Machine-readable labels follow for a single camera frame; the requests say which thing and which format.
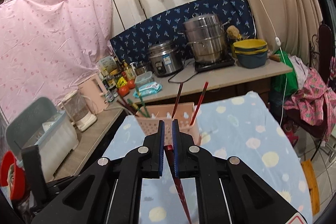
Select yellow seasoning packet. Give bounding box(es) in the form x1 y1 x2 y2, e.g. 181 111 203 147
116 76 127 88

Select red basin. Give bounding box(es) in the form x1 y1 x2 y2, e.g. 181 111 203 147
1 151 26 201

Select pink floral garment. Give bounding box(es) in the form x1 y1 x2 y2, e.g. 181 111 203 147
284 68 335 142

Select steel rice cooker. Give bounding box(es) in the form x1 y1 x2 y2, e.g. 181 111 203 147
148 40 183 77

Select pink dotted curtain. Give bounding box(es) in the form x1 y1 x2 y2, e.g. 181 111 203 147
1 0 113 121

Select clear food container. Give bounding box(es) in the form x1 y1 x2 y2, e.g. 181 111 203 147
134 71 154 88

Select white switch cord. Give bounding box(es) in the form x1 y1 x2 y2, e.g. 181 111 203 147
225 0 288 127

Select small steel lidded pot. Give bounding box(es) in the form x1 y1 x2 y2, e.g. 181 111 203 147
135 61 153 76

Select dark red chopstick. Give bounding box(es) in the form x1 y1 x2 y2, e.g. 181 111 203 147
117 100 136 115

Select white dish drainer box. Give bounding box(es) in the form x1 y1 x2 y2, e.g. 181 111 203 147
19 111 79 182

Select teal dish drainer lid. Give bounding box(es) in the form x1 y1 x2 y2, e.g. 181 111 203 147
5 97 57 157

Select black induction cooker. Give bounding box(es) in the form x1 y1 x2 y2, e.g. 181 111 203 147
194 54 235 73

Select stacked yellow blue bowls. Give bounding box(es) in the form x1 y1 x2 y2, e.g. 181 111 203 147
233 39 268 69

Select blue wet wipes pack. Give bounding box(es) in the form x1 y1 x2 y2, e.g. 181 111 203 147
133 81 162 98

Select left tomato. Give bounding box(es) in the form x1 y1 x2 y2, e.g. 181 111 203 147
117 85 130 97

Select right tomato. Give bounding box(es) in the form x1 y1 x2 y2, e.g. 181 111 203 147
127 79 135 90

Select navy floral backsplash cloth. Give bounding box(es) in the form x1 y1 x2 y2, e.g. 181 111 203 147
110 0 256 64

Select pink perforated utensil holder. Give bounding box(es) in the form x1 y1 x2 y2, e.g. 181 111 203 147
135 102 202 145

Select pink electric kettle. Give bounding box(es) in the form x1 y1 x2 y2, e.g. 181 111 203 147
77 73 109 114

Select green plastic bag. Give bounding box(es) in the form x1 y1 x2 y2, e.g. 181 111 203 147
271 50 298 97

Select tomato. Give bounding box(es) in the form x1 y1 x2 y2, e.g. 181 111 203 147
117 85 130 97
127 79 135 90

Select stacked steel steamer pot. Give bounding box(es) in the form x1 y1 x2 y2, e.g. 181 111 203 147
183 14 228 64

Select white blender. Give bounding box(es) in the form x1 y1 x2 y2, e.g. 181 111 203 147
59 90 97 132

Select yellow oil bottle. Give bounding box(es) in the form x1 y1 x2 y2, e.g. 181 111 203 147
123 60 136 81

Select grey back counter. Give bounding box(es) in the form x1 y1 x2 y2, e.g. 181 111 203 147
143 59 292 105

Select light blue patterned tablecloth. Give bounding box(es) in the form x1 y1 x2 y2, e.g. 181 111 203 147
102 90 314 224

